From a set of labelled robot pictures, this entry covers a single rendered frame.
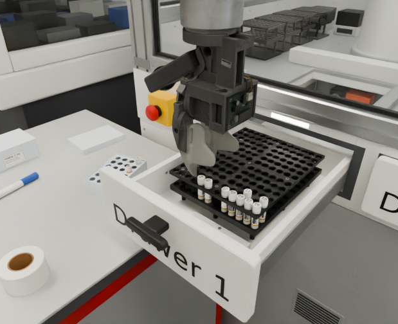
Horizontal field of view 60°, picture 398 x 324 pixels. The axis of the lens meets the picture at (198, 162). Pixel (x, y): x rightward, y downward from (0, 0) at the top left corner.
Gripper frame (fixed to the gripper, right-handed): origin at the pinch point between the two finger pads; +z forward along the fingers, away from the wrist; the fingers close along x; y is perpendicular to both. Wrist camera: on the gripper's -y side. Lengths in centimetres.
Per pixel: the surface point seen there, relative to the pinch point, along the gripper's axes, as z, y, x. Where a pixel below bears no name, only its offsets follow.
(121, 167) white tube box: 14.2, -26.7, 3.5
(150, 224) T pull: 2.6, 2.7, -12.7
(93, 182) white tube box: 13.9, -25.8, -4.3
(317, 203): 6.4, 15.8, 10.9
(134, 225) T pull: 2.6, 1.4, -14.2
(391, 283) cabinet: 26.4, 28.8, 23.1
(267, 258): 6.6, 15.8, -4.1
